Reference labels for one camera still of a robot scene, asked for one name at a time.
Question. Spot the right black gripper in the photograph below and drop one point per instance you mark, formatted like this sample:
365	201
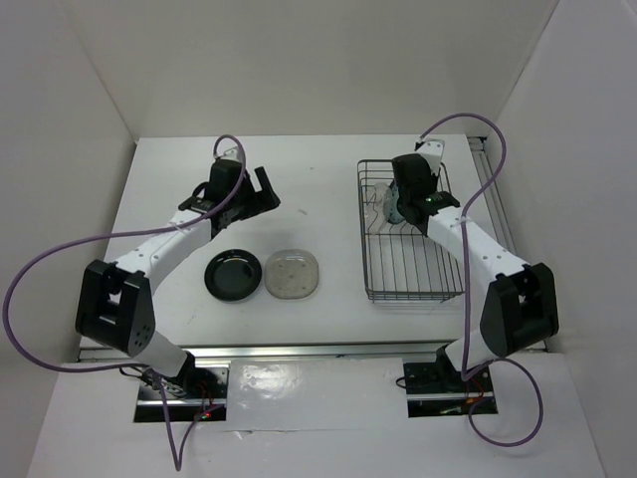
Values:
434	178

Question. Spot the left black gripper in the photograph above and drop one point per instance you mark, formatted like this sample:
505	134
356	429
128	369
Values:
260	201

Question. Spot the blue patterned ceramic plate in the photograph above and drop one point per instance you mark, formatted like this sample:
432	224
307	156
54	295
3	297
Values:
393	215

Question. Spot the clear ribbed glass plate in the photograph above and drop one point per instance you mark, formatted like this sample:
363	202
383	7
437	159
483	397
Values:
379	205

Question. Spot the black round plate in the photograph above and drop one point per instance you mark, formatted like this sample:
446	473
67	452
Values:
233	275

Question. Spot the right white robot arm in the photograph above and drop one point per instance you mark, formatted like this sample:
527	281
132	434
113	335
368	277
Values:
520	307

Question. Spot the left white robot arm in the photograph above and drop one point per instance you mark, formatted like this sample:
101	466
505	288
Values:
116	300

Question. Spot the frosted beige glass plate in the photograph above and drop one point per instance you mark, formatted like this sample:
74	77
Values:
291	274

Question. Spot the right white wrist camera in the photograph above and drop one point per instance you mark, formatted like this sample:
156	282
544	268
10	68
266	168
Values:
432	150

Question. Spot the metal wire dish rack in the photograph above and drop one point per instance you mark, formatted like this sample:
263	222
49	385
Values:
398	262

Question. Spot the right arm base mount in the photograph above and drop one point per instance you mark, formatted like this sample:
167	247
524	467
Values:
430	395

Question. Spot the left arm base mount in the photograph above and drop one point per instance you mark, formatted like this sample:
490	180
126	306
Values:
206	398

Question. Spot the aluminium front rail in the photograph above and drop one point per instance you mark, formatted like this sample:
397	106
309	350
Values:
334	350

